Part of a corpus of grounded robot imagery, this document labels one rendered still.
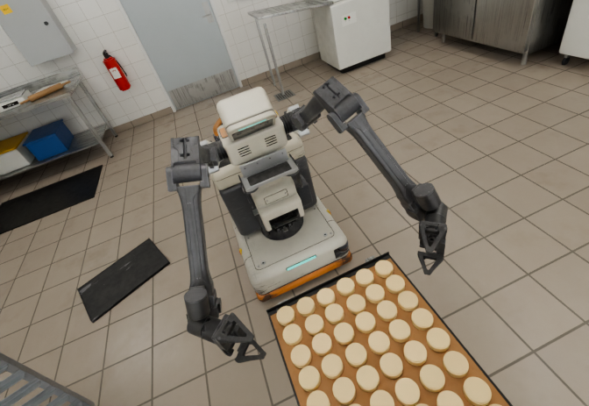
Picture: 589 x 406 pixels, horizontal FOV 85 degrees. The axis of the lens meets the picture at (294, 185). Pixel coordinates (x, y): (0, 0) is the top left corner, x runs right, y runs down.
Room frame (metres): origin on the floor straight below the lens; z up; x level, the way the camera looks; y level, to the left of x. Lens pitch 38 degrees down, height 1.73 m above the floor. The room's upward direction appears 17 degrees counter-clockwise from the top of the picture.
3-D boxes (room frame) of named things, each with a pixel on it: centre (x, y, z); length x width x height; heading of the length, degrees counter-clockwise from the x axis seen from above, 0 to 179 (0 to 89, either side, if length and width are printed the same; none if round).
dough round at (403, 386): (0.23, -0.10, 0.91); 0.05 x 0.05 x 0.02
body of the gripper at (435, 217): (0.56, -0.34, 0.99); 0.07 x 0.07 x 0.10; 55
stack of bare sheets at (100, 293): (1.72, 1.43, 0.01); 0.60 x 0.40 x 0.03; 123
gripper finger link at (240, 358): (0.41, 0.23, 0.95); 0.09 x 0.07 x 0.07; 55
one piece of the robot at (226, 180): (1.57, 0.16, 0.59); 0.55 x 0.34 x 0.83; 100
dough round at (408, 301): (0.42, -0.20, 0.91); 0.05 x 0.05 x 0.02
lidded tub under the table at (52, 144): (4.03, 2.76, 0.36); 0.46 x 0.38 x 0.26; 11
